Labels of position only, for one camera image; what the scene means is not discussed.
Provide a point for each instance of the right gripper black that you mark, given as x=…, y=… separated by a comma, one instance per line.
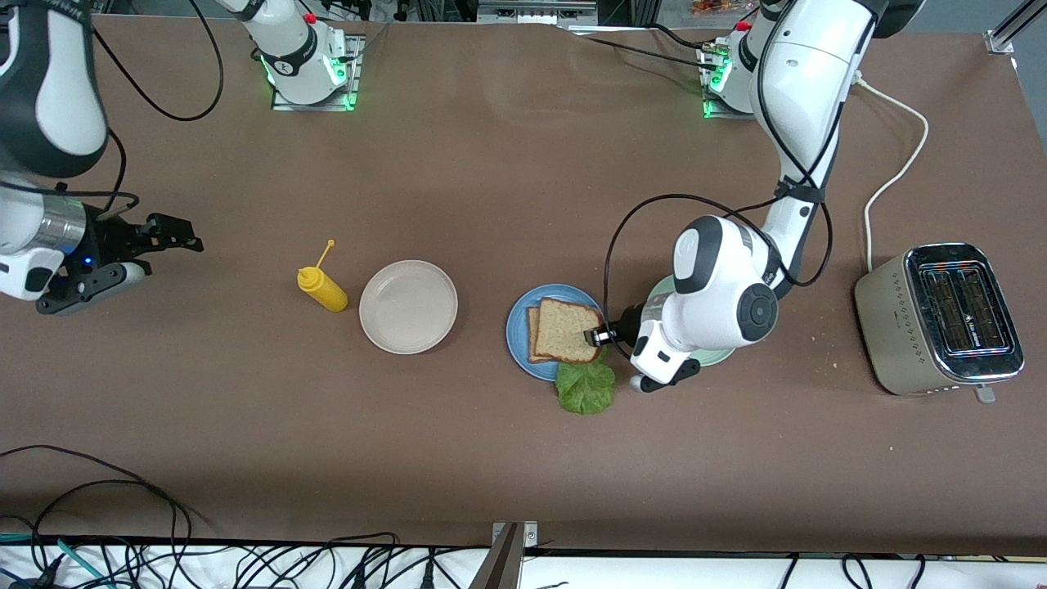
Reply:
x=113, y=242

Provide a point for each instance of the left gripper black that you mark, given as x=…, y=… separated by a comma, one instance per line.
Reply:
x=628, y=322

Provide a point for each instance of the round-topped brown bread slice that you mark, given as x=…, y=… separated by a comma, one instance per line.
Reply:
x=564, y=331

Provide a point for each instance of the green lettuce leaf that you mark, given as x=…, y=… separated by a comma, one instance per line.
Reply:
x=586, y=388

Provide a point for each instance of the square brown bread slice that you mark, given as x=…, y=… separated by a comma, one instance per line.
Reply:
x=533, y=335

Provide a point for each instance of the yellow mustard squeeze bottle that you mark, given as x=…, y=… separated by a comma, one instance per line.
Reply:
x=325, y=290

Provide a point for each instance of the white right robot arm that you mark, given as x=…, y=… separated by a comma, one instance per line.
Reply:
x=49, y=82

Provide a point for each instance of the blue round plate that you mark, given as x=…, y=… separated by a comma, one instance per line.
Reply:
x=515, y=343

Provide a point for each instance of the green round plate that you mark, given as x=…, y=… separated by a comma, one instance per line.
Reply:
x=716, y=357

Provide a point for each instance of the beige round plate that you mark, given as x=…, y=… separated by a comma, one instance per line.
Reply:
x=408, y=307

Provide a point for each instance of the beige chrome toaster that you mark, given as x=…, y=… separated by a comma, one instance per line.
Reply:
x=891, y=327

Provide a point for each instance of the grey power strip box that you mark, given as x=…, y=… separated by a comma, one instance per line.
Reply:
x=536, y=11

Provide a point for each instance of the orange packet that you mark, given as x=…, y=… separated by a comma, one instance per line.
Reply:
x=720, y=6

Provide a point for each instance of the aluminium corner profile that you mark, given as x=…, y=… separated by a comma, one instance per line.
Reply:
x=1002, y=39

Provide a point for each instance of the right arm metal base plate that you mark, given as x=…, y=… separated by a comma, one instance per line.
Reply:
x=315, y=105

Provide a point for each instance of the metal table edge bracket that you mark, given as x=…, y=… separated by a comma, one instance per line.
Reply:
x=507, y=560

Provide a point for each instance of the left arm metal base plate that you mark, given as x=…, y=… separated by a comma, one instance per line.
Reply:
x=720, y=110

